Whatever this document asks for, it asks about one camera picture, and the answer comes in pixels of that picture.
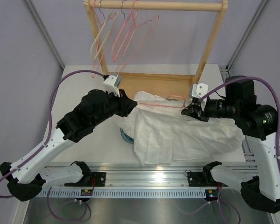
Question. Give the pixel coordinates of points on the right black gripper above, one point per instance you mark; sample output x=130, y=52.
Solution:
x=195, y=110

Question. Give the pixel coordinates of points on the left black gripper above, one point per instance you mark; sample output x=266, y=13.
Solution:
x=126, y=104

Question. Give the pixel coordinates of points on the white pleated blouse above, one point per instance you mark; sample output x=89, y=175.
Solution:
x=149, y=96

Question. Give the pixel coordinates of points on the cream white garment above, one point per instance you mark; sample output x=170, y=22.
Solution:
x=163, y=135

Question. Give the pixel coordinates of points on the pink wire hanger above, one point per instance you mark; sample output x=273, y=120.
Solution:
x=95, y=67

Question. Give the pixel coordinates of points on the white wooden hanger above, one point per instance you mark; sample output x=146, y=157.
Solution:
x=105, y=32

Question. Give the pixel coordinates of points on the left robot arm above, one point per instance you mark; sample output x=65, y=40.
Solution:
x=28, y=176

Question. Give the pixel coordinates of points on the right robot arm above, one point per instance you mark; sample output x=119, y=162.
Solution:
x=260, y=124

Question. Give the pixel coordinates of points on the wooden clothes rack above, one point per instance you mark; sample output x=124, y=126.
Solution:
x=171, y=85

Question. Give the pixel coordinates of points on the teal plastic tray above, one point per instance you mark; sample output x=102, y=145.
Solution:
x=126, y=137

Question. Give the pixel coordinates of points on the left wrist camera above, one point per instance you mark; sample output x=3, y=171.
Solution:
x=111, y=84

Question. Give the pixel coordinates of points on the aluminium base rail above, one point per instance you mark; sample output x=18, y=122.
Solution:
x=138, y=176

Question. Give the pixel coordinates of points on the slotted cable duct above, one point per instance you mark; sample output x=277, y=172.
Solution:
x=126, y=193

